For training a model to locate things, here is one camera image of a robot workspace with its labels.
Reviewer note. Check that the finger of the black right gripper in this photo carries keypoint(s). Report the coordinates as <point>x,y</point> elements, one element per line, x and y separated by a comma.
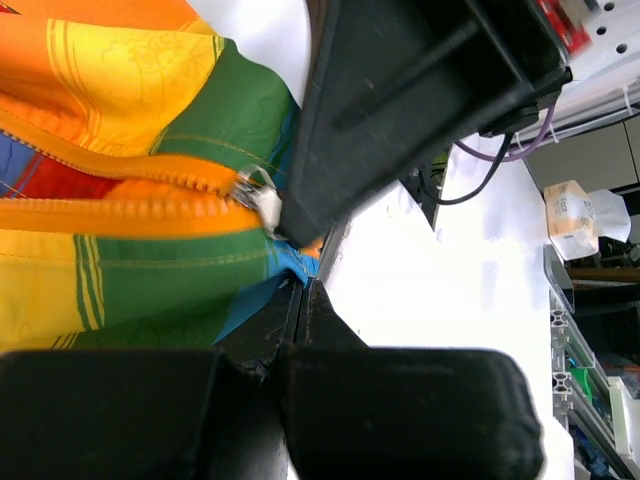
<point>393,83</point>

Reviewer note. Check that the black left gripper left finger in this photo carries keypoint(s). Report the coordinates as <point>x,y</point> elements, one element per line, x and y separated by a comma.
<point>150,413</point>

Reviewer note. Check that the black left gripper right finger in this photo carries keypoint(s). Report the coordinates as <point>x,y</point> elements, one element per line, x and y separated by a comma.
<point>351,411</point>

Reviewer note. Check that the silver zipper pull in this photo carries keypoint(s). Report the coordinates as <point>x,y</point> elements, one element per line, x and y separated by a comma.
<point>255,189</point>

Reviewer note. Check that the rainbow striped hooded jacket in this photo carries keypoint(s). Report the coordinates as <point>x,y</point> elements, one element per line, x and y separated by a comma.
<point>125,126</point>

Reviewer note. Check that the tissue box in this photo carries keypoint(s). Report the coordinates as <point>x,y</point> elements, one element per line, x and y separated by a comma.
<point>576,220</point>

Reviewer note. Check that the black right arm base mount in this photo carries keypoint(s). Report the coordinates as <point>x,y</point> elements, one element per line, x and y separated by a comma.
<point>424,182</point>

